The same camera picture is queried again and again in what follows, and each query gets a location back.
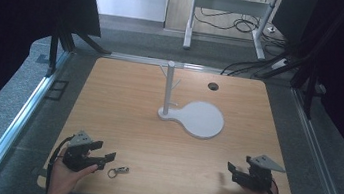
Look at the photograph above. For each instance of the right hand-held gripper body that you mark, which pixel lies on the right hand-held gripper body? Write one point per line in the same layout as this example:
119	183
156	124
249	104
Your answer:
258	180

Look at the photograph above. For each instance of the person's left hand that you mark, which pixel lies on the person's left hand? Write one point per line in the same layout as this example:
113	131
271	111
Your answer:
63	178

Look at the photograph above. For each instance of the white metal desk frame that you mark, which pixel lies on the white metal desk frame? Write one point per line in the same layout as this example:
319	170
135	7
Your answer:
231	4

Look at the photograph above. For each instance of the white stand with pegs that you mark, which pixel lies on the white stand with pegs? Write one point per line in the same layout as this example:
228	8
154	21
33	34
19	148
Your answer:
202	119

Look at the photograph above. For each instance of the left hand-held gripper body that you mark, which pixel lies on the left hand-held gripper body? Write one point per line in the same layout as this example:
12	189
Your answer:
76	158

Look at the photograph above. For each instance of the black metal stand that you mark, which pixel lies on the black metal stand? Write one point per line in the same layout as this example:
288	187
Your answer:
53	47
310	91

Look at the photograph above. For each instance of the white power strip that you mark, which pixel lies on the white power strip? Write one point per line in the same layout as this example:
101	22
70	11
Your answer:
279	63

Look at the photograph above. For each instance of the aluminium floor rail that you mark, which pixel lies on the aluminium floor rail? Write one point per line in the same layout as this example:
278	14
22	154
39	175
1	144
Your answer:
18	124
319	163

